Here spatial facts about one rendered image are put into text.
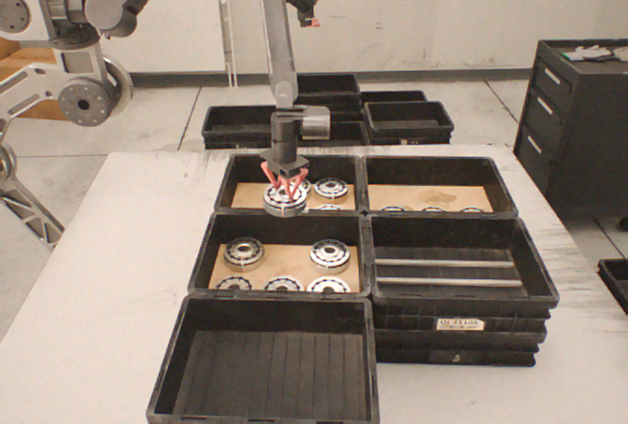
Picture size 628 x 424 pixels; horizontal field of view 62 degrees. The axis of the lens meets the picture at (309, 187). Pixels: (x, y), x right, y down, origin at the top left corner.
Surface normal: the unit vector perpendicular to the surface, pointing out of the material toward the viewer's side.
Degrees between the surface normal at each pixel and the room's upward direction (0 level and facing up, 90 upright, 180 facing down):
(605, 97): 90
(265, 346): 0
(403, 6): 90
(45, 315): 0
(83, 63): 90
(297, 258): 0
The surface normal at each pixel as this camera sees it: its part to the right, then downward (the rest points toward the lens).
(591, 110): 0.03, 0.56
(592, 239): -0.01, -0.83
